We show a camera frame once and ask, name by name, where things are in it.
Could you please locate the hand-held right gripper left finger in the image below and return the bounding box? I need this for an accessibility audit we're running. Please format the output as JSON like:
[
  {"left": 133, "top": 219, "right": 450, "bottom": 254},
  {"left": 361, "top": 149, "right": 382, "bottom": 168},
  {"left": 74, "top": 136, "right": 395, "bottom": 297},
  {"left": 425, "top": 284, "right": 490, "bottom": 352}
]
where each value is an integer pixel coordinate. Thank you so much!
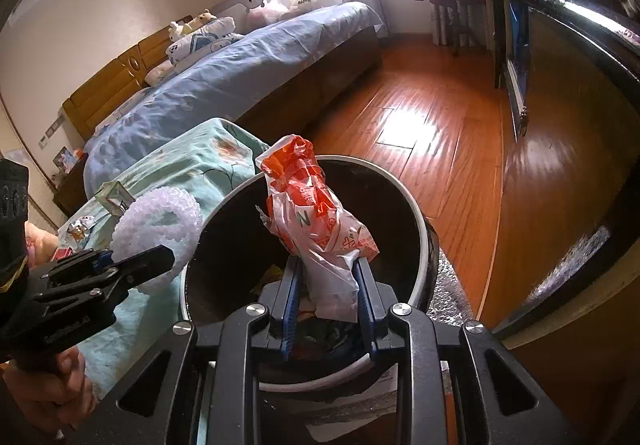
[{"left": 65, "top": 257, "right": 306, "bottom": 445}]

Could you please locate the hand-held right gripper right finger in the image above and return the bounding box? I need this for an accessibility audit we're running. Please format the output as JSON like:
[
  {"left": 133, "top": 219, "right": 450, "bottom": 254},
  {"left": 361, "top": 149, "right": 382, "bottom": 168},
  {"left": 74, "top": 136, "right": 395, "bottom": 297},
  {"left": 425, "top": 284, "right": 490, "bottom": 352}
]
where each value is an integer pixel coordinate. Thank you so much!
[{"left": 350, "top": 259, "right": 581, "bottom": 445}]

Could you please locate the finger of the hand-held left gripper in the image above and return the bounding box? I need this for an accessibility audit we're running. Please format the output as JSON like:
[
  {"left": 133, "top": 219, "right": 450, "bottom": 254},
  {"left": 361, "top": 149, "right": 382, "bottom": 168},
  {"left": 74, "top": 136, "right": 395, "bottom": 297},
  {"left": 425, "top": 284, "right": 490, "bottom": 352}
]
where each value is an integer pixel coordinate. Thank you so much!
[
  {"left": 47, "top": 249, "right": 113, "bottom": 278},
  {"left": 32, "top": 245, "right": 176, "bottom": 311}
]

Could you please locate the black trash bin white rim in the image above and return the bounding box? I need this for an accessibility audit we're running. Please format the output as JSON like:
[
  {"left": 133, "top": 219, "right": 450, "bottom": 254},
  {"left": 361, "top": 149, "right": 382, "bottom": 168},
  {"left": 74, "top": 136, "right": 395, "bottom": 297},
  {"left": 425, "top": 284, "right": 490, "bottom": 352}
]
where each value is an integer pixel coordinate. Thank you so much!
[{"left": 180, "top": 155, "right": 441, "bottom": 393}]

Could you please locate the orange white plastic bag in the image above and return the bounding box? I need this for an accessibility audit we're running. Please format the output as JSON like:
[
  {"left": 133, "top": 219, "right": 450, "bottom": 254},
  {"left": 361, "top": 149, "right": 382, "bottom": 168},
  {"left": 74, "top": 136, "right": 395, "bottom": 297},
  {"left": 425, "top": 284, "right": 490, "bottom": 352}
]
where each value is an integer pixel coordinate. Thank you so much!
[{"left": 255, "top": 134, "right": 381, "bottom": 321}]

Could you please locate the person's left hand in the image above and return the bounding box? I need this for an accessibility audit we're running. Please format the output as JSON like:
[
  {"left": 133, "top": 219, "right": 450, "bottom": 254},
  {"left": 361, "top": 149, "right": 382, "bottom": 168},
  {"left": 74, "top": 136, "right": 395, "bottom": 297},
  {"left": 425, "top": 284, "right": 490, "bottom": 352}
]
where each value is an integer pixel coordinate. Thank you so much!
[{"left": 0, "top": 345, "right": 98, "bottom": 443}]

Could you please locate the crumpled foil wrapper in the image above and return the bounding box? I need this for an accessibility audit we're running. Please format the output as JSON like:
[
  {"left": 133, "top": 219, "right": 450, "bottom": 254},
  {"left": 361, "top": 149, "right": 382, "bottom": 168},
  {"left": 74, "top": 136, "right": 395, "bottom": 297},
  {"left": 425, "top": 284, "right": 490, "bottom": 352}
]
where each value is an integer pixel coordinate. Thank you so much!
[{"left": 67, "top": 215, "right": 97, "bottom": 242}]

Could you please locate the cream teddy bear pink heart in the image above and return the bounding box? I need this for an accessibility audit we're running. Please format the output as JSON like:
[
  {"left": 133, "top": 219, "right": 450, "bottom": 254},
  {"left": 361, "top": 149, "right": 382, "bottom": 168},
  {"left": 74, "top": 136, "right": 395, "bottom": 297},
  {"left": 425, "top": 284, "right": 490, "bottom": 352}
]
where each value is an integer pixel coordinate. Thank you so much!
[{"left": 25, "top": 222, "right": 58, "bottom": 271}]

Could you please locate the small green carton box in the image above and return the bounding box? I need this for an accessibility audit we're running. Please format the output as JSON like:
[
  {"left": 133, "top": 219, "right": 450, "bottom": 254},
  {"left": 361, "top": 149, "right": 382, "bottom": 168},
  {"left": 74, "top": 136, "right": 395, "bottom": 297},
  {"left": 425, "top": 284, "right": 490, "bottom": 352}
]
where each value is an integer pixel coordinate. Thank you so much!
[{"left": 97, "top": 180, "right": 136, "bottom": 217}]

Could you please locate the wooden nightstand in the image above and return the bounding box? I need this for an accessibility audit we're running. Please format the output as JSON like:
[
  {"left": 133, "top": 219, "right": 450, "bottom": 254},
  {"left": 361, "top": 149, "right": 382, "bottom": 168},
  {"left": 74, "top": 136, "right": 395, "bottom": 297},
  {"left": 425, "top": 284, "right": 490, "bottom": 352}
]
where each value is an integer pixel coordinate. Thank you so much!
[{"left": 52, "top": 152, "right": 91, "bottom": 218}]

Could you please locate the silver foil mat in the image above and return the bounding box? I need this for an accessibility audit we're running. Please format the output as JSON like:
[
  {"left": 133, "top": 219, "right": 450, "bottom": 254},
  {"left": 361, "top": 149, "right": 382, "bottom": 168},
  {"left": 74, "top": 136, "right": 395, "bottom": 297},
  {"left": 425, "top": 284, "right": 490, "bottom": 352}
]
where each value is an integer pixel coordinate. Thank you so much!
[{"left": 425, "top": 245, "right": 476, "bottom": 331}]

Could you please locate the teal floral tablecloth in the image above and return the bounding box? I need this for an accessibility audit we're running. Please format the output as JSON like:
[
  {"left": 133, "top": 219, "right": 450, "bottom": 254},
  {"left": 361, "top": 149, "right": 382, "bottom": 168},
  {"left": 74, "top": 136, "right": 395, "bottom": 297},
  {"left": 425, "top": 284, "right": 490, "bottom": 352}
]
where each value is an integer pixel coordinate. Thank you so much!
[{"left": 57, "top": 118, "right": 271, "bottom": 401}]

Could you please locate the wooden headboard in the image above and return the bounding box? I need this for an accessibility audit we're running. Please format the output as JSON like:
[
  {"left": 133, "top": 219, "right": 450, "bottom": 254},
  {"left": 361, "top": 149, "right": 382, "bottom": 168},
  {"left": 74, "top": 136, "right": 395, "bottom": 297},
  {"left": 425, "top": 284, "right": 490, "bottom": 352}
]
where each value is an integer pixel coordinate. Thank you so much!
[{"left": 62, "top": 15, "right": 193, "bottom": 141}]

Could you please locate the small white pillow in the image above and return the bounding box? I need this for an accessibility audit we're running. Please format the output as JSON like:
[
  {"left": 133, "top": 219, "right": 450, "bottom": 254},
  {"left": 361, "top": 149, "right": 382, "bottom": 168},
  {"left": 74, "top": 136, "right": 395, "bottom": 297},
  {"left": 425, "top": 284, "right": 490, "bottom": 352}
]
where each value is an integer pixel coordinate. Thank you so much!
[{"left": 145, "top": 60, "right": 176, "bottom": 86}]

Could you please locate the bed with blue sheet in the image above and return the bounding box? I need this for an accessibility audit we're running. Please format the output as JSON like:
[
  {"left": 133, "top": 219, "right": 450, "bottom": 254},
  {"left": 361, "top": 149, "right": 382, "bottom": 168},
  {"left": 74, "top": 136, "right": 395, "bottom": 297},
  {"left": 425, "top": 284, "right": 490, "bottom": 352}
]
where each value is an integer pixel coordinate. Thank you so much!
[{"left": 82, "top": 1, "right": 386, "bottom": 196}]

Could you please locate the white yellow plush toy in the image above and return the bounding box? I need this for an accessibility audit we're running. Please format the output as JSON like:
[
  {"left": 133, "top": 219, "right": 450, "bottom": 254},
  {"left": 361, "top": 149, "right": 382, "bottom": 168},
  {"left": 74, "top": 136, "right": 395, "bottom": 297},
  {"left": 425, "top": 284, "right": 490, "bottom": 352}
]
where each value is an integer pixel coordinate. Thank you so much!
[{"left": 167, "top": 11, "right": 218, "bottom": 42}]

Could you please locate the pink plush toy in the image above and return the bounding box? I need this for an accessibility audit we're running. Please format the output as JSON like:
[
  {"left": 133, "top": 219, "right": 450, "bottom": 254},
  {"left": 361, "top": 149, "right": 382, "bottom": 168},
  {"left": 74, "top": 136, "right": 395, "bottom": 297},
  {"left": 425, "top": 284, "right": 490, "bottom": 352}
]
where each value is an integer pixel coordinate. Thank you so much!
[{"left": 247, "top": 0, "right": 291, "bottom": 26}]

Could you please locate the black cabinet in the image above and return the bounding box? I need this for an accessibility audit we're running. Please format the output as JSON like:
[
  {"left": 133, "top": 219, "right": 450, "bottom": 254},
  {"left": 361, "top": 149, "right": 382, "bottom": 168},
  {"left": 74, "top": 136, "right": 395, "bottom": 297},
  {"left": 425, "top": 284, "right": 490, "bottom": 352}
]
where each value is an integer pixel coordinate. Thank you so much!
[{"left": 487, "top": 0, "right": 640, "bottom": 361}]

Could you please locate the photo frame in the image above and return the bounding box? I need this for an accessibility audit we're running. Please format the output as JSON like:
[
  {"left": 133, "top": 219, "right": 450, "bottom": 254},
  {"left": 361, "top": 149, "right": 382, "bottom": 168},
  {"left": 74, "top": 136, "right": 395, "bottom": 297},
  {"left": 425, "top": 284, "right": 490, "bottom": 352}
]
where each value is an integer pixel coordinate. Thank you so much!
[{"left": 52, "top": 148, "right": 76, "bottom": 173}]

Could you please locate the wall switch panel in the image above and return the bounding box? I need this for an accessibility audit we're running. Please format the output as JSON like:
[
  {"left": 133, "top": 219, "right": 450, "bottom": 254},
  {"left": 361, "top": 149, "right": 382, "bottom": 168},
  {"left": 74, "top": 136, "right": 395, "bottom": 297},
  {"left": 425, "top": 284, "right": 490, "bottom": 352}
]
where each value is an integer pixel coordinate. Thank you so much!
[{"left": 39, "top": 122, "right": 63, "bottom": 146}]

